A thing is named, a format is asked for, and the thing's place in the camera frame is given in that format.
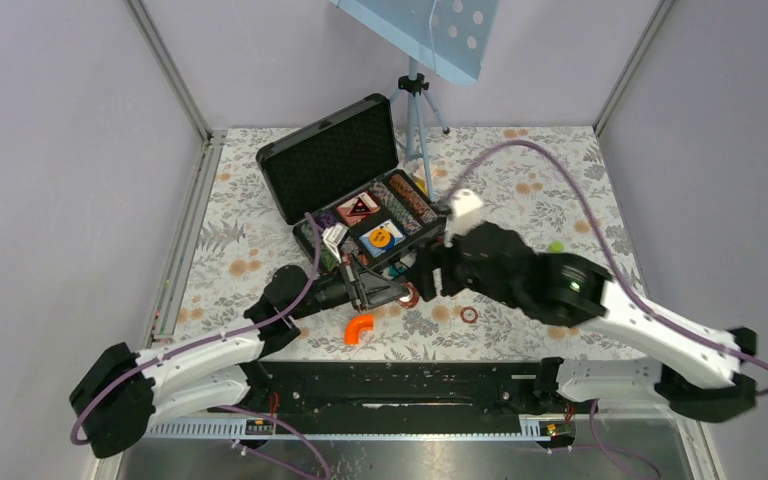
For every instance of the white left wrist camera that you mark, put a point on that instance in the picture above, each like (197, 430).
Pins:
(332, 237)

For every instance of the blue card deck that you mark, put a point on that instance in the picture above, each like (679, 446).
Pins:
(398, 235)

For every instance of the black all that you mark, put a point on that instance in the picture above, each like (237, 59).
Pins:
(360, 208)

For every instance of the blue tripod stand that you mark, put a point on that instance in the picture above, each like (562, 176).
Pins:
(416, 88)

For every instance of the blue perforated board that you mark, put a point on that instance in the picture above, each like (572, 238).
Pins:
(447, 37)

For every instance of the floral table mat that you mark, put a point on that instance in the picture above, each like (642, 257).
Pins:
(243, 240)

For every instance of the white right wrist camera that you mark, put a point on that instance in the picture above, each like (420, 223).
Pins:
(464, 212)

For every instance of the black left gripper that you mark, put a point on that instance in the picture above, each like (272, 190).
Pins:
(371, 289)

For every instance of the red card deck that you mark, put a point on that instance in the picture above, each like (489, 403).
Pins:
(343, 207)

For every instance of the orange curved toy block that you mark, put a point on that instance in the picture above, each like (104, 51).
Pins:
(356, 327)

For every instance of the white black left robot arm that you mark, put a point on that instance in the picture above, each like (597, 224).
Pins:
(126, 392)

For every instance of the red poker chip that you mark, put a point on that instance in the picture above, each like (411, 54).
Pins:
(411, 299)
(469, 315)

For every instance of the orange blue chip row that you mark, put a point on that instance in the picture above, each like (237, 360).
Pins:
(415, 200)

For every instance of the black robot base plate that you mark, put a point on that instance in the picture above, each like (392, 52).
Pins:
(401, 398)

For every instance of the blue small blind button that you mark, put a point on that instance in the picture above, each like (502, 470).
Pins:
(380, 249)

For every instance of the green toy cube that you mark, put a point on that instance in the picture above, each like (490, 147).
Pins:
(555, 247)

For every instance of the black poker set case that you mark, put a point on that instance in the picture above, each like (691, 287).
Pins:
(311, 171)

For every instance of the yellow big blind button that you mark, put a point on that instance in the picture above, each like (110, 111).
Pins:
(380, 235)

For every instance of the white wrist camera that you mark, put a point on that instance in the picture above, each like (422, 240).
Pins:
(332, 237)
(464, 212)

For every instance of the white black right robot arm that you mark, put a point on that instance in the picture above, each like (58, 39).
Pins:
(693, 370)

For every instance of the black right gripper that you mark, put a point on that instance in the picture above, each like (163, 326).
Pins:
(431, 257)

